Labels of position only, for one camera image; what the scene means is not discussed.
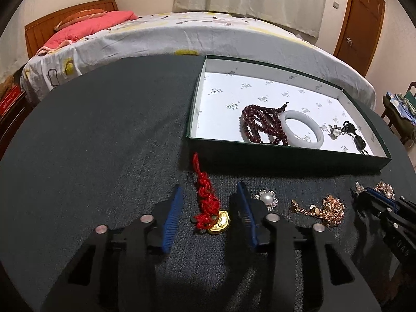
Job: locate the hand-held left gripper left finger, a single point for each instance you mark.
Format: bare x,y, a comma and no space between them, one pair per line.
172,216

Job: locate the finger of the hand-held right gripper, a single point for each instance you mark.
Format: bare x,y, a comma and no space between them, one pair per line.
378,199
408,205

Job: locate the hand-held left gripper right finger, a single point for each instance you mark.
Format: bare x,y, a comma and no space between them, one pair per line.
244,214

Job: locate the rose gold crystal brooch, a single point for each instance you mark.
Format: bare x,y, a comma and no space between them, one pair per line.
385,188

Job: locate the small crystal brooch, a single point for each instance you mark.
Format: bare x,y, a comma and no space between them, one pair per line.
358,187

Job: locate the pearl flower brooch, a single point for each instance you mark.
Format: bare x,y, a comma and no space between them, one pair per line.
267,199

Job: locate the red knot gold coin charm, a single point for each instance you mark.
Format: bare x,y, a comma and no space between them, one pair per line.
204,195

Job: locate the green shallow jewelry box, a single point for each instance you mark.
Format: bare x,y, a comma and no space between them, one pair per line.
227,110

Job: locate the pile of clothes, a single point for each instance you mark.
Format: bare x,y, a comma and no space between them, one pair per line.
398,110

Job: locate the white jade bangle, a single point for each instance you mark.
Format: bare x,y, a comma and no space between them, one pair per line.
294,114

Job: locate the wooden chair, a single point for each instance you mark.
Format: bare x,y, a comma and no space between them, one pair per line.
411,87

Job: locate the wooden door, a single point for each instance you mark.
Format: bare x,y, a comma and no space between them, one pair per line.
360,22

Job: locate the bed with patterned sheet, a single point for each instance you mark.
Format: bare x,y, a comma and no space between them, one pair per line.
162,35

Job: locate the wooden nightstand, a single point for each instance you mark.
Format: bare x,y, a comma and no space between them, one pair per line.
13,126

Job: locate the red gift box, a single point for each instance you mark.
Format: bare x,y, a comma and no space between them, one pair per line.
9,100

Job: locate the pink pillow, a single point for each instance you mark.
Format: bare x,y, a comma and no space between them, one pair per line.
94,26

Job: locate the brown teddy bear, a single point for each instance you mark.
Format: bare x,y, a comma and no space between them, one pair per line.
6,84

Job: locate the orange pillow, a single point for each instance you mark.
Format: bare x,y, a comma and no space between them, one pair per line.
81,18

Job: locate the wooden headboard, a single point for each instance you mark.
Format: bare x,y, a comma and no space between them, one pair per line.
42,27

